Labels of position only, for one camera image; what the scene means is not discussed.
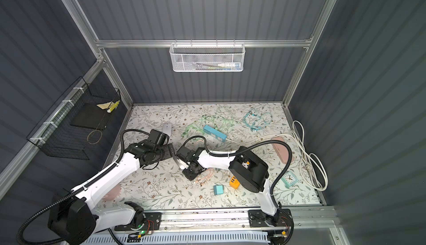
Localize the pink power strip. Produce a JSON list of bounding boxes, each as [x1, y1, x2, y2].
[[272, 143, 289, 165]]

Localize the pink pen cup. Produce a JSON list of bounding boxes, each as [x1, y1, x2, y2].
[[102, 185, 121, 201]]

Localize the blue power strip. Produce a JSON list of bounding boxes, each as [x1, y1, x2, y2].
[[203, 125, 227, 142]]

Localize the teal alarm clock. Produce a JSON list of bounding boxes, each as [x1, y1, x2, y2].
[[281, 171, 298, 188]]

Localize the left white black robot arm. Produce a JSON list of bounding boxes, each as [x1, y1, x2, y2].
[[16, 123, 175, 245]]

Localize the black notebook in basket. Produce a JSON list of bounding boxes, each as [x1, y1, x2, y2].
[[70, 104, 112, 130]]

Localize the pink charging cable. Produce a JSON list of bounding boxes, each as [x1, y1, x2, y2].
[[194, 168, 215, 187]]

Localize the teal charging cable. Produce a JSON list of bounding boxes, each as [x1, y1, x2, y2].
[[242, 110, 274, 132]]

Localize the black wire wall basket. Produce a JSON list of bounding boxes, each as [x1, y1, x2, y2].
[[27, 79, 121, 160]]

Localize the white power cord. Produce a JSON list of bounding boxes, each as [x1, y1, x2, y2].
[[226, 120, 329, 192]]

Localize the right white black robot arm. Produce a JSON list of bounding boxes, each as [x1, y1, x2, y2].
[[173, 135, 294, 228]]

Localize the white wireless mouse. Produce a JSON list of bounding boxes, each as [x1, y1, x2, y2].
[[162, 122, 173, 137]]

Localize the teal charger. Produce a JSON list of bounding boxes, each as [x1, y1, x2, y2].
[[214, 185, 225, 196]]

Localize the yellow sticky note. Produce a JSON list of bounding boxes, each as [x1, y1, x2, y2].
[[97, 102, 113, 110]]

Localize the white wire mesh basket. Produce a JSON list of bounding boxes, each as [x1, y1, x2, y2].
[[169, 44, 246, 72]]

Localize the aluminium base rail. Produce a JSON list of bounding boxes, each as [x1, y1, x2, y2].
[[143, 206, 341, 233]]

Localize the green charging cable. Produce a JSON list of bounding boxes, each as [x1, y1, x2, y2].
[[181, 114, 240, 137]]

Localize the silver grey wireless mouse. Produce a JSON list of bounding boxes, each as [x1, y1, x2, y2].
[[174, 157, 188, 170]]

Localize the orange power strip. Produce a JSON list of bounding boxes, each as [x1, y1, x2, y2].
[[229, 176, 240, 189]]

